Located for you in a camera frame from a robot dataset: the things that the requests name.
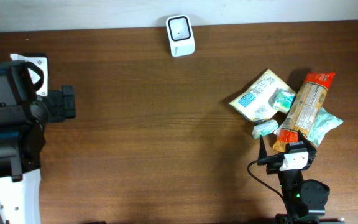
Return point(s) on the white label packet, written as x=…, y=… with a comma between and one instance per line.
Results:
x=277, y=131

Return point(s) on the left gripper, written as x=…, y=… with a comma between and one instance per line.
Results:
x=64, y=100

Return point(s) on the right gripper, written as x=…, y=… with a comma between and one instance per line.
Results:
x=273, y=167

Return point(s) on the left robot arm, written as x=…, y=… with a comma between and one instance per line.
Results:
x=27, y=106

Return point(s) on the white barcode scanner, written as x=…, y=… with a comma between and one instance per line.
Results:
x=180, y=35

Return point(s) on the cream noodle packet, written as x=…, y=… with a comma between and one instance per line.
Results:
x=255, y=104

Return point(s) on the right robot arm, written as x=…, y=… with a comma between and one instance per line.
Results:
x=304, y=200

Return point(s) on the orange spaghetti packet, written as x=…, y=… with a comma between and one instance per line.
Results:
x=305, y=108

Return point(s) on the teal flushable wipes pack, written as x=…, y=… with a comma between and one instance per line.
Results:
x=323, y=124

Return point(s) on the small teal tissue pack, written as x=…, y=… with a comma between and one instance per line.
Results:
x=282, y=100

